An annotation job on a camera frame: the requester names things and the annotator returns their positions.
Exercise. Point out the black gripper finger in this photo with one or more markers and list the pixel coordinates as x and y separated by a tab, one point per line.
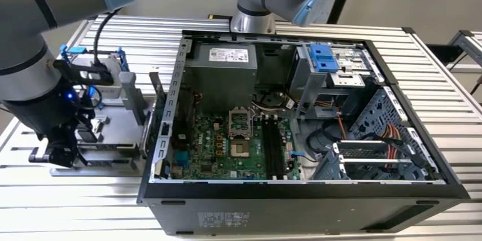
61	153
82	145

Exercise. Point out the grey parts rack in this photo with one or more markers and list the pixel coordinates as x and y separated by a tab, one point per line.
125	131

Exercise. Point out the hard disk in blue carrier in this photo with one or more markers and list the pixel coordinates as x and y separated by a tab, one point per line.
77	50

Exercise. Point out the blue square board component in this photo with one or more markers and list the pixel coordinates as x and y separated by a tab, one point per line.
182	158

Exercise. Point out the green motherboard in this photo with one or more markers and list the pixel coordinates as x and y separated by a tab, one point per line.
211	150

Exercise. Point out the CPU socket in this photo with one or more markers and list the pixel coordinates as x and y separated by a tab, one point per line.
241	148

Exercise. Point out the grey power supply unit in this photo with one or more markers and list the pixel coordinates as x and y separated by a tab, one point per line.
222	83

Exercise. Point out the metal locking lever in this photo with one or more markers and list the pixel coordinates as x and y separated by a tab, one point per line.
252	125

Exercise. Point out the black PC case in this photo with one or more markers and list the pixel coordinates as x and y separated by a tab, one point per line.
264	212

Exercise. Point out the yellow black plug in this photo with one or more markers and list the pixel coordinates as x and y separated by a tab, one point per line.
213	16

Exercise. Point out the blue connector tab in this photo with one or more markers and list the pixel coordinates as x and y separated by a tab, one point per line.
296	153

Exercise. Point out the metal drive cage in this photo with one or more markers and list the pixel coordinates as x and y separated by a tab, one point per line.
305	83

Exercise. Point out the blue plastic drive latch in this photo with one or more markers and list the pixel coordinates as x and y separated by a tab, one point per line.
324	57

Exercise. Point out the metal disk bay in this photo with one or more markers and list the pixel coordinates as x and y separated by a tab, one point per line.
377	161

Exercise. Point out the metal slat side table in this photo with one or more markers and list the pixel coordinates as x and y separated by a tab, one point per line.
466	39

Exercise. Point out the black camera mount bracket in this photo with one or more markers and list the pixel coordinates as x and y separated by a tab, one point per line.
75	69

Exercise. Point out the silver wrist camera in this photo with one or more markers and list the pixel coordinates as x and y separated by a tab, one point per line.
111	94

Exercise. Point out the graphics card with metal bracket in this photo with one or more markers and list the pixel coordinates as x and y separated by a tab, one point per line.
158	83

